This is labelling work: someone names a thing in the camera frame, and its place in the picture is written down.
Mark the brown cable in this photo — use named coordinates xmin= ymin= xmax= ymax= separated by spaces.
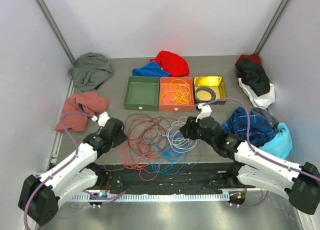
xmin=124 ymin=113 xmax=171 ymax=151

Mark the orange-yellow cable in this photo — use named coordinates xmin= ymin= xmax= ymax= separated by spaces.
xmin=159 ymin=77 xmax=194 ymax=106

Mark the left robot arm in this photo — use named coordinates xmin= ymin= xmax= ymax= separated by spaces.
xmin=18 ymin=113 xmax=127 ymax=230

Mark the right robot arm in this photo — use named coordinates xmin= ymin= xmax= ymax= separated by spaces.
xmin=179 ymin=116 xmax=320 ymax=215

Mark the dusty pink cloth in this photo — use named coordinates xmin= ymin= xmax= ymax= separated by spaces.
xmin=54 ymin=91 xmax=109 ymax=132

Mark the salmon drawer box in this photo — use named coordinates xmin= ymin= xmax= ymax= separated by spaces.
xmin=158 ymin=77 xmax=195 ymax=113

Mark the green drawer box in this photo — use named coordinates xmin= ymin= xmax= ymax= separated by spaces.
xmin=123 ymin=76 xmax=160 ymax=112

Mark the blue plaid cloth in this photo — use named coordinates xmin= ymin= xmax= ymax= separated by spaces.
xmin=221 ymin=106 xmax=278 ymax=147

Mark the grey denim cloth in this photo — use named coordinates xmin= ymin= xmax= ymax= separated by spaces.
xmin=250 ymin=107 xmax=279 ymax=127

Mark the white cloth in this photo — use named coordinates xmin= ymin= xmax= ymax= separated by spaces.
xmin=238 ymin=78 xmax=276 ymax=110

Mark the black cloth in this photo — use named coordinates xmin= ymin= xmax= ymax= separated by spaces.
xmin=236 ymin=58 xmax=271 ymax=97

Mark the cyan cloth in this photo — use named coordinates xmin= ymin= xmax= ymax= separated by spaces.
xmin=259 ymin=122 xmax=293 ymax=160

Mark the dark red cloth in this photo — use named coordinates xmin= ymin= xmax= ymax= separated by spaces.
xmin=235 ymin=53 xmax=262 ymax=66

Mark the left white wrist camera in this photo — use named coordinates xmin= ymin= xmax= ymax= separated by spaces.
xmin=91 ymin=111 xmax=110 ymax=128

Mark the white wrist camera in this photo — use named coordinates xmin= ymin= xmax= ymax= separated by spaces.
xmin=195 ymin=103 xmax=212 ymax=123
xmin=91 ymin=111 xmax=110 ymax=128

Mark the white cable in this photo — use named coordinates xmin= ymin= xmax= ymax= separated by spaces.
xmin=156 ymin=116 xmax=198 ymax=152

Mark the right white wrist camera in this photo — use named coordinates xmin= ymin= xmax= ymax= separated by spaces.
xmin=195 ymin=103 xmax=212 ymax=123

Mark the orange cable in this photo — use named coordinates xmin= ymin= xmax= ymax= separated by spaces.
xmin=118 ymin=137 xmax=156 ymax=171

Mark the grey coiled cable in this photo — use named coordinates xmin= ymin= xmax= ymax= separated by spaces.
xmin=194 ymin=86 xmax=217 ymax=101

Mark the blue cable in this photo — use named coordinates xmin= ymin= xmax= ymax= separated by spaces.
xmin=149 ymin=137 xmax=202 ymax=176

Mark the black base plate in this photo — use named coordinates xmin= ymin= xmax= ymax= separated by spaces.
xmin=85 ymin=162 xmax=245 ymax=195

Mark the pink cable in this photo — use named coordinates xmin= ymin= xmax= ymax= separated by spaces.
xmin=119 ymin=139 xmax=161 ymax=182

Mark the slotted cable duct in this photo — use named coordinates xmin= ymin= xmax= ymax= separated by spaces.
xmin=69 ymin=191 xmax=230 ymax=203

